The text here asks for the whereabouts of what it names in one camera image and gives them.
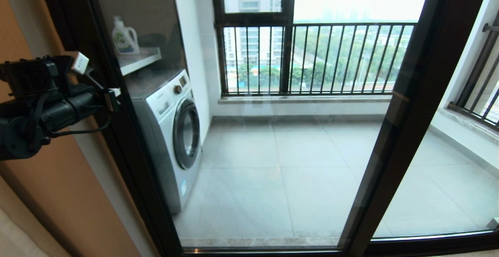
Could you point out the dark-framed fixed glass door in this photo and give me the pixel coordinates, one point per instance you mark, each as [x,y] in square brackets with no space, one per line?
[440,186]

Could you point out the stone side window sill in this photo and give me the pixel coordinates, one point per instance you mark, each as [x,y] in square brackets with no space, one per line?
[468,121]

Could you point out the round dark washer door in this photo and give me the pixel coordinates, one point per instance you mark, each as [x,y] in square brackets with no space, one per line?
[187,134]

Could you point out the white detergent bottle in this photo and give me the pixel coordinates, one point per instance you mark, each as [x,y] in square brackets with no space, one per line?
[124,40]

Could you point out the white wall shelf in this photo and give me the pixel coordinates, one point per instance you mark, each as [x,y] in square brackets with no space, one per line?
[136,60]

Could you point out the dark framed sliding glass door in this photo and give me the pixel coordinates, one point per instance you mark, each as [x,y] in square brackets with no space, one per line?
[74,34]

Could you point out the silver front-load washing machine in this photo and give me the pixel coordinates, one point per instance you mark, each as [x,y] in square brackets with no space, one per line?
[163,140]

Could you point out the dark window frame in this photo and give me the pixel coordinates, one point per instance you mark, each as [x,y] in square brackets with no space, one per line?
[287,54]

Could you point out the black side window railing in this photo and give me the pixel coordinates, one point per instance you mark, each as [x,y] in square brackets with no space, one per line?
[470,81]

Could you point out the dark washer control knob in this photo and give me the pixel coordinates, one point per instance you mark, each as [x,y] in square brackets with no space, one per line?
[177,89]

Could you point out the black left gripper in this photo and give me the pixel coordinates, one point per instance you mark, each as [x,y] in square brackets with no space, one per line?
[27,77]

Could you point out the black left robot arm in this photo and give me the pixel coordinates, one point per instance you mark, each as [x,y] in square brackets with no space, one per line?
[19,136]

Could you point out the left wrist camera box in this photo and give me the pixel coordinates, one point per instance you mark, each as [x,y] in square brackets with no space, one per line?
[80,62]

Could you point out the black balcony railing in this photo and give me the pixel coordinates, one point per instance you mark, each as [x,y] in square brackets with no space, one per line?
[351,24]

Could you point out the blue white label sticker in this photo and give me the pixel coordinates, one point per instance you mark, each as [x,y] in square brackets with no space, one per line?
[183,187]

